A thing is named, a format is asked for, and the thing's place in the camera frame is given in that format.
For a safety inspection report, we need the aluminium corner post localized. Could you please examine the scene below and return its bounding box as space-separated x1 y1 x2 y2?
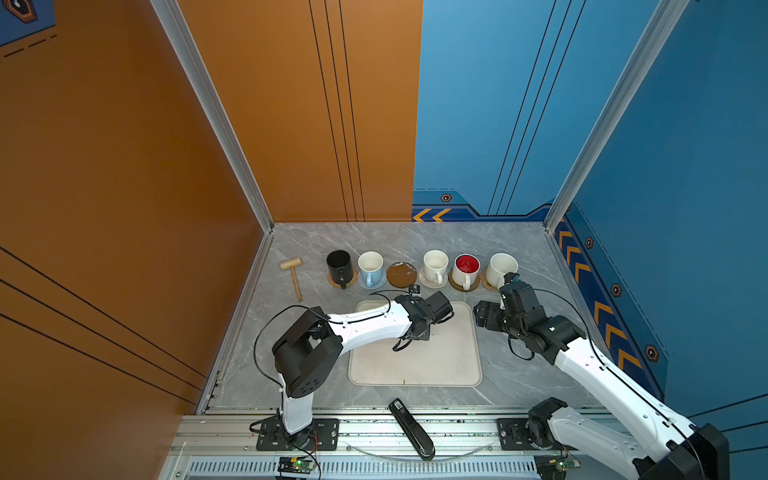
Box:
150 0 274 234
543 0 689 234

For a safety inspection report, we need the dark brown round wooden coaster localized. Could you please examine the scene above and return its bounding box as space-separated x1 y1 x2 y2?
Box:
447 275 482 293

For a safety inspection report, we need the green circuit board left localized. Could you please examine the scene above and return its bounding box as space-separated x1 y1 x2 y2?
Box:
277 456 318 478

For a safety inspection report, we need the aluminium corner post right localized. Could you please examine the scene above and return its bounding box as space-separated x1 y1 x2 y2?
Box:
543 0 689 234

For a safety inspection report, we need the small wooden mallet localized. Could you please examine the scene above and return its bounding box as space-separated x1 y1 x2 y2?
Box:
280 257 303 302

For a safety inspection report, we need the cork paw print coaster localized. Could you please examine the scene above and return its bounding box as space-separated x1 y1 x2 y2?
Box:
479 272 498 293

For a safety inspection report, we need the aluminium corner post left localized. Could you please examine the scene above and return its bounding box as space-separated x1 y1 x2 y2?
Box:
150 0 274 234

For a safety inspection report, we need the clear glass round coaster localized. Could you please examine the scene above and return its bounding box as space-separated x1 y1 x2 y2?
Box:
359 270 387 290

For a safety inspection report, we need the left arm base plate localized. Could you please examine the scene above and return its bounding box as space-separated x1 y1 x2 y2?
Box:
249 415 339 452

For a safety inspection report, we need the woven rattan round coaster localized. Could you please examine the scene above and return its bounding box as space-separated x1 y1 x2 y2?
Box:
327 268 358 289

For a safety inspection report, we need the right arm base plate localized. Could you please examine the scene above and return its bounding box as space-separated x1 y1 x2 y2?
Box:
496 418 571 452

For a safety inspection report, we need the glossy brown round coaster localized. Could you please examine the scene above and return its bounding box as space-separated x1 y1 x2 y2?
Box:
386 261 418 289

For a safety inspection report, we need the light blue mug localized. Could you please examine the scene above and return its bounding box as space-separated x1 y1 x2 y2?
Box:
358 251 384 275

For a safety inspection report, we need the black handheld scanner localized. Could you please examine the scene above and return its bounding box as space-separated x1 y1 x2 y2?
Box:
388 398 436 461

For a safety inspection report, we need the black mug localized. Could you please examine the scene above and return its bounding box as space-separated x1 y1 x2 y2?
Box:
326 250 353 286

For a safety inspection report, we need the white woven round coaster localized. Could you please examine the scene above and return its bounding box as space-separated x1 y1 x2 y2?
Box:
418 269 448 289

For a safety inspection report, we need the beige serving tray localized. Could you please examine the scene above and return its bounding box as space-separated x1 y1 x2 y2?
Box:
348 301 483 387

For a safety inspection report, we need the aluminium front rail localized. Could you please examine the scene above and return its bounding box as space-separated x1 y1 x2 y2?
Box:
170 408 526 457

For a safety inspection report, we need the circuit board right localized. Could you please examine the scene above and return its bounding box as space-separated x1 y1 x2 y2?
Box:
534 457 582 480

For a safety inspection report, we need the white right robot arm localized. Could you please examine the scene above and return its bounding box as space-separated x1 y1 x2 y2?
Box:
473 273 731 479

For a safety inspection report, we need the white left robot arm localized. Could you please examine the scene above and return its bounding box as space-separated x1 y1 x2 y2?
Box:
272 292 454 447

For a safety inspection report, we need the red mug white handle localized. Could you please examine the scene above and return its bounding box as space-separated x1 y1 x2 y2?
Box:
451 253 481 290

